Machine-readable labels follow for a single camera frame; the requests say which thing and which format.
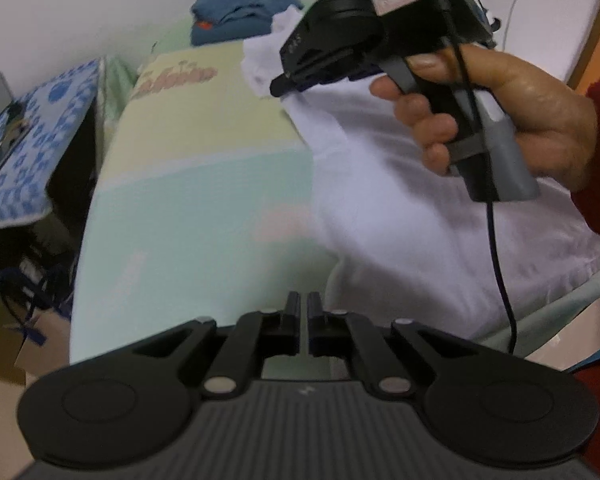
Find white shirt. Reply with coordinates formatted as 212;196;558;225
242;5;600;346

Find blue patterned cloth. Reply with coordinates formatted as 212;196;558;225
0;57;106;231

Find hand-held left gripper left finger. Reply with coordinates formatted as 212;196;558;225
131;291;301;402

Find black cable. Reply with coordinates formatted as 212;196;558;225
445;0;518;356

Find white wall cable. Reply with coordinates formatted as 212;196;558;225
502;0;526;51

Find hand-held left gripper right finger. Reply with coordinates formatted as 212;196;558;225
307;291;481;401

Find cardboard box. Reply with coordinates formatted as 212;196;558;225
0;310;71;386

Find pastel printed bed sheet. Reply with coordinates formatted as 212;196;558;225
70;15;600;366

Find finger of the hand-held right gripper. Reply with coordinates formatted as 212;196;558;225
271;22;388;97

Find person's right hand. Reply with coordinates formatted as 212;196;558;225
370;45;598;191

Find blue folded garment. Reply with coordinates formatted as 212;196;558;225
190;0;306;46

